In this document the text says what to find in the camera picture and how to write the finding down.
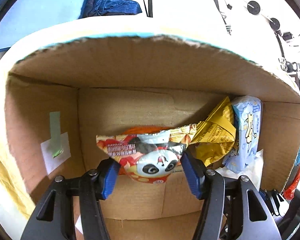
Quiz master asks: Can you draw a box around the dark blue cloth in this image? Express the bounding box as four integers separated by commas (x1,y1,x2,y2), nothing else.
80,0,142,18

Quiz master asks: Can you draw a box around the yellow snack packet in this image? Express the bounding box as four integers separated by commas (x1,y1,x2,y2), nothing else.
191,97,236,166

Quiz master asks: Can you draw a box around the floor barbell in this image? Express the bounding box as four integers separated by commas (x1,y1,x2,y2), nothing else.
247,1,281,31

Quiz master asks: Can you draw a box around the red orange bag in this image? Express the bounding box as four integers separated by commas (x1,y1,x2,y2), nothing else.
283,165,300,200

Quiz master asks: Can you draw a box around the open cardboard box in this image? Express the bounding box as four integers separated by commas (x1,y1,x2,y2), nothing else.
1,30,300,239

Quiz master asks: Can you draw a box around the panda snack packet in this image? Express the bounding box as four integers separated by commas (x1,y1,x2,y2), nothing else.
96,124,197,184

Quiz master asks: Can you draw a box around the white plastic bag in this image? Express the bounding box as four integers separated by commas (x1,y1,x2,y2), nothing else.
216,150,264,191

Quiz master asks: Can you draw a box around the light blue tissue packet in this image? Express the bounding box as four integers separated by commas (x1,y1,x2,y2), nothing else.
223,95,262,173

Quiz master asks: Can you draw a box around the blue foam mat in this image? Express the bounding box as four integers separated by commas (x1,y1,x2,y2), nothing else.
0,0,84,50

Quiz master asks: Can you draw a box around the yellow tablecloth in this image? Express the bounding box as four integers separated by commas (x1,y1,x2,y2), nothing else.
0,158,35,220

